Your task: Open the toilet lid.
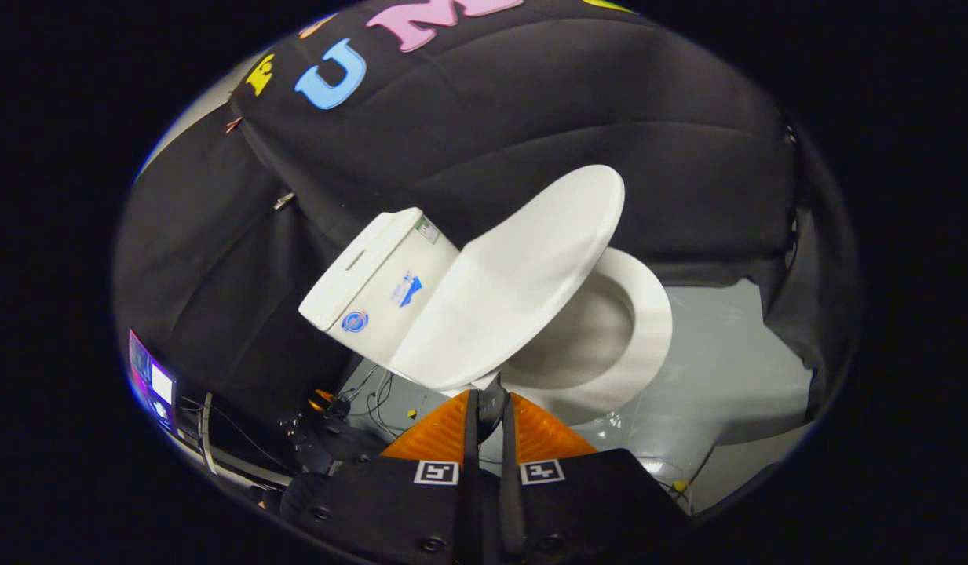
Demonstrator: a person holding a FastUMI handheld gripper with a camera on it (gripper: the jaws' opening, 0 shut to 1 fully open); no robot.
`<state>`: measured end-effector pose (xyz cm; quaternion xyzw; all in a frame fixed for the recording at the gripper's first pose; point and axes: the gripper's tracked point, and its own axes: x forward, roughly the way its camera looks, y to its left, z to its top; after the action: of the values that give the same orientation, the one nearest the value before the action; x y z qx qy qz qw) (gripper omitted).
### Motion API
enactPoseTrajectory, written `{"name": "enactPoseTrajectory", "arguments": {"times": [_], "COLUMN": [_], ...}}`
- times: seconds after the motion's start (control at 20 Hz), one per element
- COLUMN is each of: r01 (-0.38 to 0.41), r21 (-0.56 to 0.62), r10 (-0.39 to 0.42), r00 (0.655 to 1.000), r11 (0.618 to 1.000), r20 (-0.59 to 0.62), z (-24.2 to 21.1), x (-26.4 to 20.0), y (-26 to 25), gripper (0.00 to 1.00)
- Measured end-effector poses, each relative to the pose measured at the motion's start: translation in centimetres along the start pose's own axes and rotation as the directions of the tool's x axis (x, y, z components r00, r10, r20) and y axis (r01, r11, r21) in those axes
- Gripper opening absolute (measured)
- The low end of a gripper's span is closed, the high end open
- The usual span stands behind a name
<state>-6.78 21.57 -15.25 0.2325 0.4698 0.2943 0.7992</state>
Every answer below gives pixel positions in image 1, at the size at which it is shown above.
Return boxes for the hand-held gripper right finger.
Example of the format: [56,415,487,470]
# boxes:
[495,390,692,565]

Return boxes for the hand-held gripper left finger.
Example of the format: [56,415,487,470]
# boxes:
[279,390,484,565]

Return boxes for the white toilet seat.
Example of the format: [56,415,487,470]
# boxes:
[472,250,673,425]

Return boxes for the white toilet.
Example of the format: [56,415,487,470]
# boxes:
[299,208,673,428]

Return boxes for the dark device with orange knob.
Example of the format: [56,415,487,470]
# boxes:
[283,388,386,472]

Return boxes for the lit computer screen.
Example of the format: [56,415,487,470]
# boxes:
[129,330,178,431]

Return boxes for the black backdrop cloth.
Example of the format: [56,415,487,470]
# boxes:
[113,0,861,448]

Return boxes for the black floor cables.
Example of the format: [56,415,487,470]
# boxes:
[338,367,422,439]

